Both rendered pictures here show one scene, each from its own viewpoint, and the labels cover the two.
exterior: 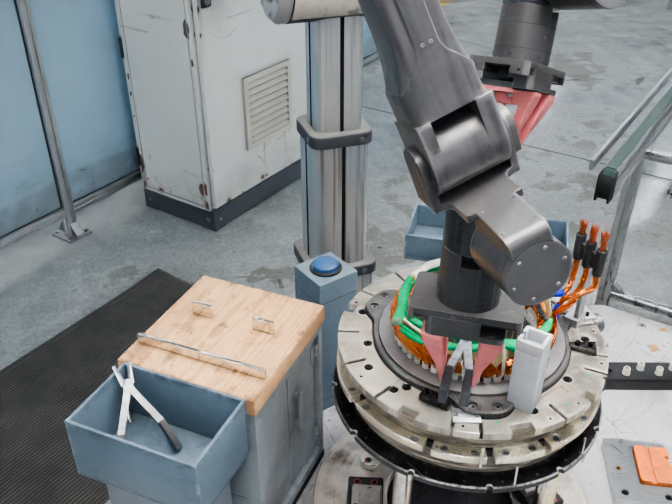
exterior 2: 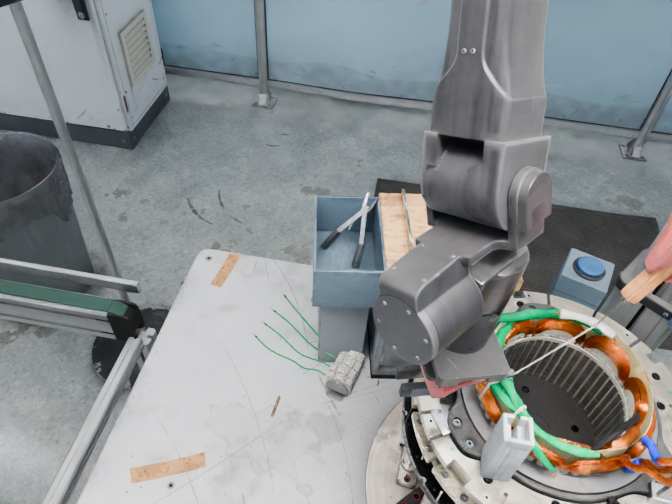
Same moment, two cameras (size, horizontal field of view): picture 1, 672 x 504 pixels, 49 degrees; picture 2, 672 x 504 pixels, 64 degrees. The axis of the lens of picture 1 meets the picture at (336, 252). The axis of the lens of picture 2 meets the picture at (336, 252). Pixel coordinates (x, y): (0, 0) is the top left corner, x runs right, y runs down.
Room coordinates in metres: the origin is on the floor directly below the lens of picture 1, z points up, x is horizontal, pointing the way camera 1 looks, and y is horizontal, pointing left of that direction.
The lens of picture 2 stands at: (0.32, -0.33, 1.66)
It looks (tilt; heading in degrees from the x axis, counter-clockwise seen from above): 47 degrees down; 63
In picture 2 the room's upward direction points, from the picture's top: 4 degrees clockwise
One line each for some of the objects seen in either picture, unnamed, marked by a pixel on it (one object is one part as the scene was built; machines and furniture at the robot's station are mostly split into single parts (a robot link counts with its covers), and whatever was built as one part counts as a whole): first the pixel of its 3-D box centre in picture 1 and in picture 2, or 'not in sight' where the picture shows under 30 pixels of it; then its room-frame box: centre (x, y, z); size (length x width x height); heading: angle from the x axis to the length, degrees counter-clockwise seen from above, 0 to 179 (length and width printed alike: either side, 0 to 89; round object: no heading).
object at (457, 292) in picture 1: (470, 278); (463, 314); (0.55, -0.12, 1.28); 0.10 x 0.07 x 0.07; 75
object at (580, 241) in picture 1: (589, 253); not in sight; (0.71, -0.29, 1.21); 0.04 x 0.04 x 0.03; 58
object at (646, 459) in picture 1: (653, 466); not in sight; (0.76, -0.47, 0.80); 0.07 x 0.05 x 0.01; 171
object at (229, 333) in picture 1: (226, 338); (444, 239); (0.75, 0.14, 1.05); 0.20 x 0.19 x 0.02; 157
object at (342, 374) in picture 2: not in sight; (345, 370); (0.58, 0.12, 0.80); 0.10 x 0.05 x 0.04; 40
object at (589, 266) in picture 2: (325, 264); (590, 266); (0.94, 0.02, 1.04); 0.04 x 0.04 x 0.01
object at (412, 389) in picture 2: (466, 387); (419, 388); (0.53, -0.12, 1.17); 0.04 x 0.01 x 0.02; 164
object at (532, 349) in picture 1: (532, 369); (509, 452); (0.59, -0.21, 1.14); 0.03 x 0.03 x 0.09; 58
